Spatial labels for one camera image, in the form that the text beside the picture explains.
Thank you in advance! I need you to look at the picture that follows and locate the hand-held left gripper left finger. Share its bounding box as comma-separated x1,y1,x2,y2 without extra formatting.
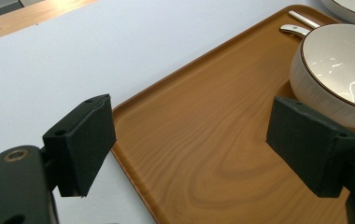
42,93,118,198

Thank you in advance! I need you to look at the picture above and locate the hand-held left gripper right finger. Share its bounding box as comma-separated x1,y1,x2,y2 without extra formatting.
265,95,355,199

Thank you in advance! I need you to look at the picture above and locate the white bowl with dark rim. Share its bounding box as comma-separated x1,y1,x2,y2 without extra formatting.
289,23,355,130

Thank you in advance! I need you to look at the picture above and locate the brown wooden tray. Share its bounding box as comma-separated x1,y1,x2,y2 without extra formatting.
111,4,355,224

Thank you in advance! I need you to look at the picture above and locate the white ceramic spoon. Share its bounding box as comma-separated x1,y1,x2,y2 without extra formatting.
278,23,311,39

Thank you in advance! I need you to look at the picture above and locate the white chopstick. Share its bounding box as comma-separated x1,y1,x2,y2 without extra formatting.
288,9,321,30

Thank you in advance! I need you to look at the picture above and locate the white plate with dark rim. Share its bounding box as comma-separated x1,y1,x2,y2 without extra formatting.
319,0,355,30

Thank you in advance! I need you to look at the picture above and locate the white table sheet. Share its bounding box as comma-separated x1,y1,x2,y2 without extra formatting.
0,0,323,224

